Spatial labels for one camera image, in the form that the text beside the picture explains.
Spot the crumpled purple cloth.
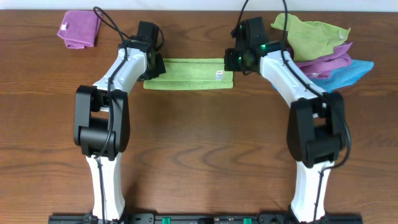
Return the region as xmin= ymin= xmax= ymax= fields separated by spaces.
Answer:
xmin=287 ymin=42 xmax=352 ymax=79

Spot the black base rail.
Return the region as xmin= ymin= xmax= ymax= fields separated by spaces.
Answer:
xmin=48 ymin=213 xmax=364 ymax=224

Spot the light green cloth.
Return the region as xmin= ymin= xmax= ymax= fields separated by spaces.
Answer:
xmin=144 ymin=58 xmax=233 ymax=90

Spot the olive green cloth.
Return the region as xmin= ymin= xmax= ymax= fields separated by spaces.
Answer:
xmin=286 ymin=14 xmax=351 ymax=62

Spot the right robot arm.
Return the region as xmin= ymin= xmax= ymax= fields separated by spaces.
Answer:
xmin=224 ymin=17 xmax=362 ymax=223

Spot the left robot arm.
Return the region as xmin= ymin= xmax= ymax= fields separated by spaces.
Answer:
xmin=73 ymin=21 xmax=166 ymax=223

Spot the blue cloth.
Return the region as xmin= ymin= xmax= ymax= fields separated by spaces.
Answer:
xmin=272 ymin=59 xmax=374 ymax=93

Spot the folded purple cloth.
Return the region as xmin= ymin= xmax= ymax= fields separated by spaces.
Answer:
xmin=57 ymin=10 xmax=103 ymax=49

